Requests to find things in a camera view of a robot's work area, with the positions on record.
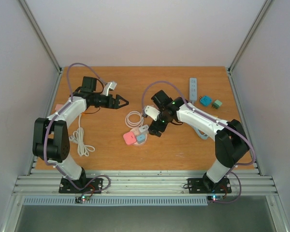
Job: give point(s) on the mint green usb charger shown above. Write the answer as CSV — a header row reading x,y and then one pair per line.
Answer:
x,y
216,104

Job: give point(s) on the light blue power strip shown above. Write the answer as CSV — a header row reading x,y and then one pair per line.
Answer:
x,y
193,96

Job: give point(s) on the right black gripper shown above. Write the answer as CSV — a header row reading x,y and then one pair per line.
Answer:
x,y
157,126

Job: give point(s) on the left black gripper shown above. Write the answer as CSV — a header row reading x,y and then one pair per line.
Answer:
x,y
116,105

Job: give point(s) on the grey slotted cable duct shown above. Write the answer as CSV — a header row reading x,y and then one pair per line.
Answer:
x,y
117,201

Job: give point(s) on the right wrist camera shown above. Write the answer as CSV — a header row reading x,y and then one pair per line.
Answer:
x,y
152,112

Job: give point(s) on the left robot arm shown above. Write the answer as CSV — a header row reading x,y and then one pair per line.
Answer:
x,y
51,138

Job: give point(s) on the blue plug adapter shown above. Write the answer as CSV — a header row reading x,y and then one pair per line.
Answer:
x,y
141,138

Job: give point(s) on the round pink socket base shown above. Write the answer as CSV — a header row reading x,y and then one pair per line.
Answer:
x,y
136,132

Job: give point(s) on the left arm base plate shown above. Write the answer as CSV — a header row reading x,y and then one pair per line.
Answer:
x,y
66,186

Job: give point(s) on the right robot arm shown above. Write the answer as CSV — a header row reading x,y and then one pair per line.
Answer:
x,y
230,140

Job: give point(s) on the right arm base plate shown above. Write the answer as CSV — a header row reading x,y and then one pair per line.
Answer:
x,y
198,186

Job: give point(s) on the teal plug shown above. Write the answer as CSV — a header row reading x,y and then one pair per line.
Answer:
x,y
205,100

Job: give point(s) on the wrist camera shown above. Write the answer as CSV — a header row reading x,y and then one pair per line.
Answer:
x,y
152,112
110,86

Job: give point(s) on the white grey plug adapter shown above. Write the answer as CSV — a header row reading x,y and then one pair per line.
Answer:
x,y
144,129

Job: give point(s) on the coral pink plug adapter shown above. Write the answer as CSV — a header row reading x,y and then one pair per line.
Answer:
x,y
129,138

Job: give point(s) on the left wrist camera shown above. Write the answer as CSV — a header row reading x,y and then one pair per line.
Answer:
x,y
110,86

